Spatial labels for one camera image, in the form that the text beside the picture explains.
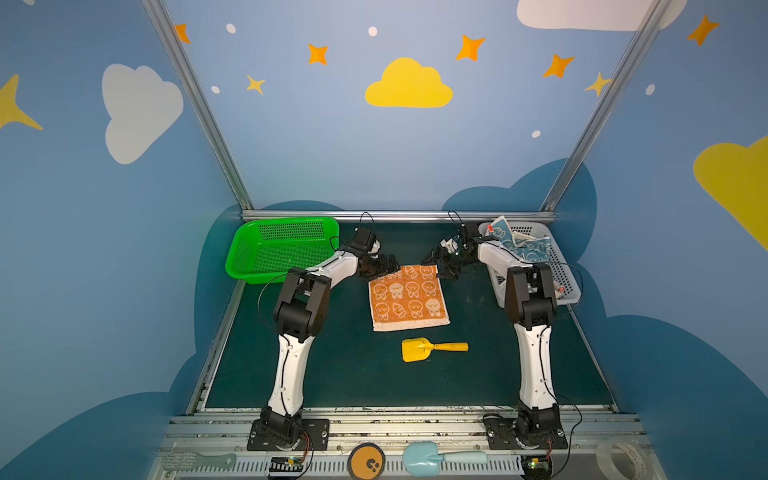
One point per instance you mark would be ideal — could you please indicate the right electronics board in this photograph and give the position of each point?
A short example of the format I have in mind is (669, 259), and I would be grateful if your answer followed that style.
(536, 468)

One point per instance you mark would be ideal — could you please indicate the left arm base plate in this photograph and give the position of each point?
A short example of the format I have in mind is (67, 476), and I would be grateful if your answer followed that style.
(286, 435)

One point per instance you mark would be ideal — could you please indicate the orange jellyfish pattern towel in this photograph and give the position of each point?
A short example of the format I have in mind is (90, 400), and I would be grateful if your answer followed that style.
(408, 299)

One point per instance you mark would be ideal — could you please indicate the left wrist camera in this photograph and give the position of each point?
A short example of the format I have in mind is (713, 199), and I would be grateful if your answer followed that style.
(364, 242)

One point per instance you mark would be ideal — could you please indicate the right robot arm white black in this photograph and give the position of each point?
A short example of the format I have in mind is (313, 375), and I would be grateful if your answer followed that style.
(529, 302)

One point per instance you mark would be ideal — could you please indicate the yellow toy shovel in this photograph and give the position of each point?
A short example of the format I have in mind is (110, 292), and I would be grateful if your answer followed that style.
(420, 349)

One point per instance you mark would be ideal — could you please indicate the light blue toy shovel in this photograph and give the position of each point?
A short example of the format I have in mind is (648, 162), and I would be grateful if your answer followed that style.
(424, 460)

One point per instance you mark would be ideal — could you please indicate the clear tape roll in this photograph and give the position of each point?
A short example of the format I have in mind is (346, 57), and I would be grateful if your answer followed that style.
(621, 458)

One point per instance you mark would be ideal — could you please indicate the green plastic basket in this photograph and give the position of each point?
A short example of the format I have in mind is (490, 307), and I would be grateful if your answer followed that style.
(262, 250)

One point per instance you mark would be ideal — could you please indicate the teal patterned towel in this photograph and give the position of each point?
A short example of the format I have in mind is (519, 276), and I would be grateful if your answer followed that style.
(526, 247)

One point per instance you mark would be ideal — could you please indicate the electronics board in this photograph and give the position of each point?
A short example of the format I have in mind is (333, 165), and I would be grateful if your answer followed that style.
(285, 467)
(536, 468)

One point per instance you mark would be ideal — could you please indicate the orange black round disc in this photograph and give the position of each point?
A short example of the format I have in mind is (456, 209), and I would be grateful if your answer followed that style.
(366, 461)

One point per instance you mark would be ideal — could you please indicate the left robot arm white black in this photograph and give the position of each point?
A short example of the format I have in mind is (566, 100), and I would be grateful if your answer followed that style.
(300, 314)

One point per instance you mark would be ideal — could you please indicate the left electronics board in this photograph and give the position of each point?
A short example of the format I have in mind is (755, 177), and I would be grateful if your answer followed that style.
(285, 467)

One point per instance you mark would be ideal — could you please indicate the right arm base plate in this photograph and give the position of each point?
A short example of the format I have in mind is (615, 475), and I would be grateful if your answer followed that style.
(521, 433)

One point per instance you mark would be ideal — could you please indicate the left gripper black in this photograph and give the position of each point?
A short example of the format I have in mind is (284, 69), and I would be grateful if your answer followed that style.
(382, 264)

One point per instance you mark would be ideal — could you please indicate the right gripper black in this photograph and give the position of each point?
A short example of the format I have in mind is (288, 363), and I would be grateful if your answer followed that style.
(447, 260)

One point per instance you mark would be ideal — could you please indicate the white plastic basket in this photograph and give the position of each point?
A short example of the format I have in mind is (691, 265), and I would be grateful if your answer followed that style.
(552, 264)

